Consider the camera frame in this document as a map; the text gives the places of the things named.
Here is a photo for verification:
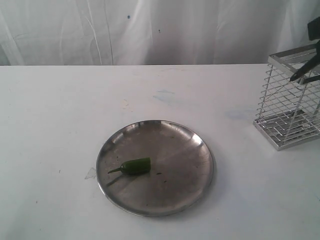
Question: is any black handled knife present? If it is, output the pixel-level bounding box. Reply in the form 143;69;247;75
290;41;320;82

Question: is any green chili pepper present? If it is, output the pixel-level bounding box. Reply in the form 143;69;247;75
108;157;151;175

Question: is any round steel plate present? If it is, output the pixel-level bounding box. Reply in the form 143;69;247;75
95;120;215;217

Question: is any white backdrop curtain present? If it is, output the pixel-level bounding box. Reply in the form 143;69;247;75
0;0;320;66

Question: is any wire metal utensil rack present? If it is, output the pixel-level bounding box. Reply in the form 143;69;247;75
253;44;320;151

